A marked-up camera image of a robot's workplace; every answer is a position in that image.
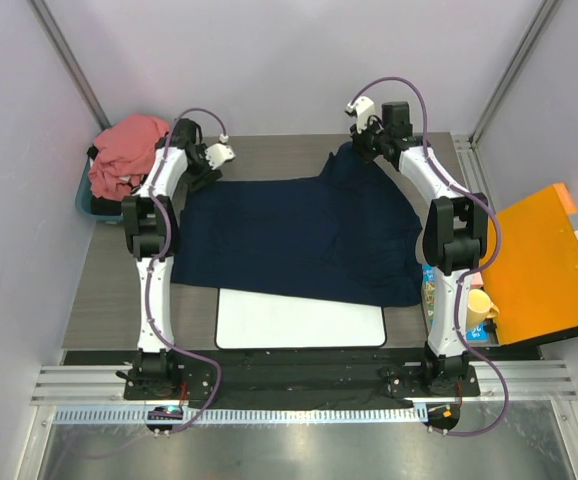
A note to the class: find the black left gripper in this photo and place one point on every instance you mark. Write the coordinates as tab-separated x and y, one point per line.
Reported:
208	177

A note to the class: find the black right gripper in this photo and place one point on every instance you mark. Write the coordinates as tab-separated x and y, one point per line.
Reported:
357	139

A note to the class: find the navy blue t-shirt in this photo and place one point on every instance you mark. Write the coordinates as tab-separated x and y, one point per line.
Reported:
348	235

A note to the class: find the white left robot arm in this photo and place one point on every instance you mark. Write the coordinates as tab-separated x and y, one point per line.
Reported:
152	237

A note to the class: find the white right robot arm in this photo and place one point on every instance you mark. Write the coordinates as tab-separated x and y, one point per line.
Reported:
454	237

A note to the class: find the pink crumpled t-shirt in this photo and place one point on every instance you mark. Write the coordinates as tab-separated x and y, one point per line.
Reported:
130	148

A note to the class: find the teal laundry basket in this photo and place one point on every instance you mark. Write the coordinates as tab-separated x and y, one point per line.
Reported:
87	204

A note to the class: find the white mat with black border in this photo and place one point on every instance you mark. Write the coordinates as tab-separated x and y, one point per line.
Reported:
249	320

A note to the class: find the yellow mug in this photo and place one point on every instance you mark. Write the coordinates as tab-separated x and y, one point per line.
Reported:
480	308

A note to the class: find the orange board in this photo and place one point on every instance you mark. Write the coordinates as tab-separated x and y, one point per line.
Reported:
534	279

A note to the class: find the colourful picture book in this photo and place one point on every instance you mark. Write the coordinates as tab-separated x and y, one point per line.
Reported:
482	333

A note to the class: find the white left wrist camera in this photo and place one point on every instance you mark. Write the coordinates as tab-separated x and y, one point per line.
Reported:
218	154

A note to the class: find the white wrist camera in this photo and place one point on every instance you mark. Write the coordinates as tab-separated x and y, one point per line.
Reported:
218	154
361	109

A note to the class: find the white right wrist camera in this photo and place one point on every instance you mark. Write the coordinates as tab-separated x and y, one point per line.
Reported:
361	109

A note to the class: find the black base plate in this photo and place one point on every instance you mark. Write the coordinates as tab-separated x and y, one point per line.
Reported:
303	379

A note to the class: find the white slotted cable duct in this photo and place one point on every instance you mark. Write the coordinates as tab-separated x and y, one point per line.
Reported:
170	415

